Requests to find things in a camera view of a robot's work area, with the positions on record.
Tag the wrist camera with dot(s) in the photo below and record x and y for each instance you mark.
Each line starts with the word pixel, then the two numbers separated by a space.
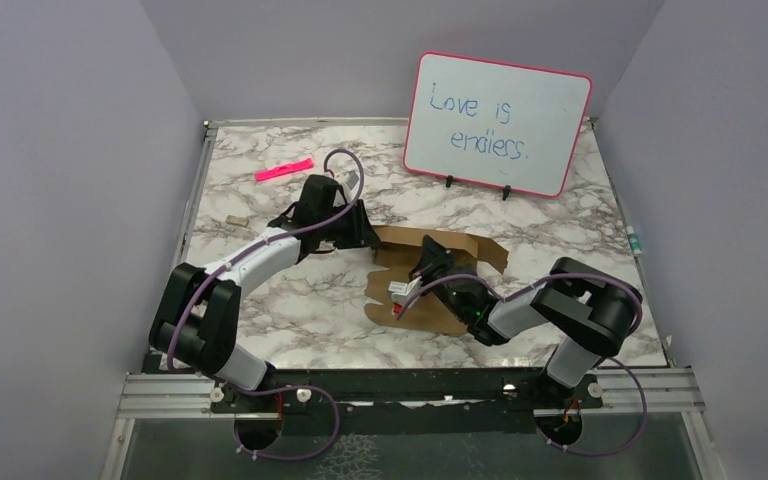
pixel 349 180
pixel 400 292

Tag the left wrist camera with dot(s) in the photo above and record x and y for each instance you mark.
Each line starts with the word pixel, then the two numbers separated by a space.
pixel 349 180

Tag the pink framed whiteboard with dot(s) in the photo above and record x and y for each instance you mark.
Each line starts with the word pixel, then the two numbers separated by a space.
pixel 495 124

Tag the pink marker pen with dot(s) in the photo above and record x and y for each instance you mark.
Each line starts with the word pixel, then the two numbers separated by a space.
pixel 284 170

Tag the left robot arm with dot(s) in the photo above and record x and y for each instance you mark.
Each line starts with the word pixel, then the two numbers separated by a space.
pixel 198 314

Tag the small tan cardboard scrap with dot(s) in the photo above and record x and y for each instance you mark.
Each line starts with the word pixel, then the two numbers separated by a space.
pixel 236 221

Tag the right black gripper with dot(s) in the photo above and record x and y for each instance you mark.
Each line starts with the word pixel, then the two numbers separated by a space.
pixel 434 256

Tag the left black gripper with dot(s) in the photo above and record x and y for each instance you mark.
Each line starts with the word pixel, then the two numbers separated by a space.
pixel 362 234

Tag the brown cardboard box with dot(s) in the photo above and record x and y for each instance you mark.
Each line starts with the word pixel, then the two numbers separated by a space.
pixel 399 252

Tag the green white small bottle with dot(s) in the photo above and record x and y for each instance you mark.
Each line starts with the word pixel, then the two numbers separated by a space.
pixel 633 241

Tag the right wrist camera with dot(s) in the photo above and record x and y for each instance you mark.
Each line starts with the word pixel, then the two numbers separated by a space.
pixel 400 292

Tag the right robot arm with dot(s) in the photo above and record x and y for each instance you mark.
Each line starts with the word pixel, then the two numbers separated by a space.
pixel 594 310

